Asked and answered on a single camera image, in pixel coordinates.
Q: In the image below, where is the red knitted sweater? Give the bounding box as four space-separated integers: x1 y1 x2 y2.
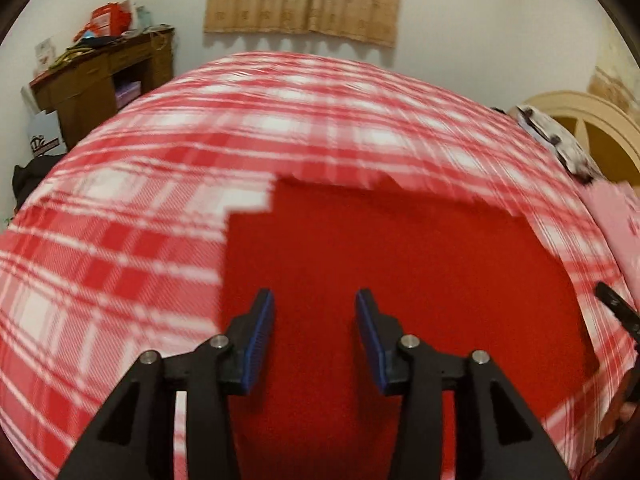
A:
222 179 599 479

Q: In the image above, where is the black clothes pile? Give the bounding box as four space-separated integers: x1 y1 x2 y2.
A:
12 155 64 211

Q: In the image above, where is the pink floral quilt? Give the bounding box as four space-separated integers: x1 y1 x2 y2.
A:
580 180 639 295

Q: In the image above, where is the cream wooden headboard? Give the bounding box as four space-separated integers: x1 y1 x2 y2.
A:
525 91 639 194

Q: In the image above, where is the red plaid bed sheet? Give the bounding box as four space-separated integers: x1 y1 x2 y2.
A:
1 53 634 479

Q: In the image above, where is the white paper shopping bag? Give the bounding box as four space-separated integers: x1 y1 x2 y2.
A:
21 86 67 157

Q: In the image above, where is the purple box in desk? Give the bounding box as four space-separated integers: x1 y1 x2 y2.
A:
115 81 142 110

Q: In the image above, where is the brown wooden desk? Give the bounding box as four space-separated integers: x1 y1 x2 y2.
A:
30 26 175 148

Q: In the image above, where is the white printed box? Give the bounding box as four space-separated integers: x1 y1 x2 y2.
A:
35 38 56 72

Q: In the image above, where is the red gift bag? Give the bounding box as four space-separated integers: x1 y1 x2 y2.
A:
73 3 132 42

